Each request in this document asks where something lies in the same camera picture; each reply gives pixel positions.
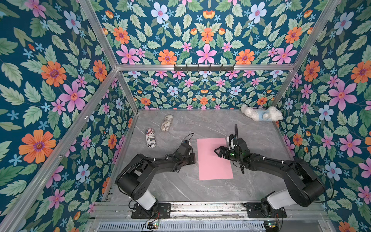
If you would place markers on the pink rectangular paper sheet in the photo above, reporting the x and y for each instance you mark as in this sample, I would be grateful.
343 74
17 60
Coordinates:
211 166

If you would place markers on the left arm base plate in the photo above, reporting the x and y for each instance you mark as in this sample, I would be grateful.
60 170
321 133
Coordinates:
159 210

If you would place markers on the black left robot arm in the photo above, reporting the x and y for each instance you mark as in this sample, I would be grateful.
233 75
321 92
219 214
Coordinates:
135 179

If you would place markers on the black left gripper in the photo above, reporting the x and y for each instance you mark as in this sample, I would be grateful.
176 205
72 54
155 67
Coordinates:
192 158

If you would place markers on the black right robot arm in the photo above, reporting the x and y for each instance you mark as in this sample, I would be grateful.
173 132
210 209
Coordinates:
302 185

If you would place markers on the black hook rail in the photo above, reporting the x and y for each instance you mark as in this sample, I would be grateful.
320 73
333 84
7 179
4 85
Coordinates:
198 67

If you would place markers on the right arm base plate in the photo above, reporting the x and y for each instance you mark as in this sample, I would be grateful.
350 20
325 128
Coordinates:
263 210

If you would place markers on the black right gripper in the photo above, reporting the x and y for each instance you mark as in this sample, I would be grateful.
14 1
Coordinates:
226 151

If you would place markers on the white plush toy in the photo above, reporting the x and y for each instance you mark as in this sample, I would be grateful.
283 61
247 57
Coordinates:
261 114

